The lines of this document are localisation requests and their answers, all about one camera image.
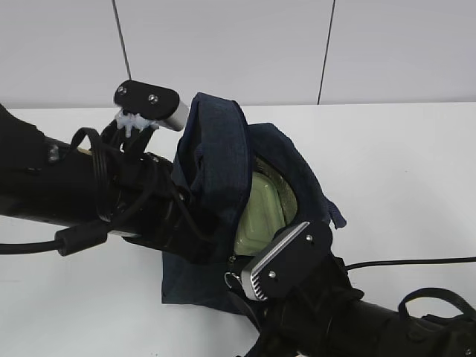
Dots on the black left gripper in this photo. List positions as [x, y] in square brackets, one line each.
[171, 220]

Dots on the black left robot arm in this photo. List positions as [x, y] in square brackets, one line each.
[97, 185]

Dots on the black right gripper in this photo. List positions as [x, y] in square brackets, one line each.
[299, 322]

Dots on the dark blue lunch bag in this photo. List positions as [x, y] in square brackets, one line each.
[215, 160]

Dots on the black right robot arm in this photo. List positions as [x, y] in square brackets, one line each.
[366, 329]

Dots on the green lid glass container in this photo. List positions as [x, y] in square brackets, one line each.
[261, 219]

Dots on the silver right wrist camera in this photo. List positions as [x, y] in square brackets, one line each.
[291, 256]

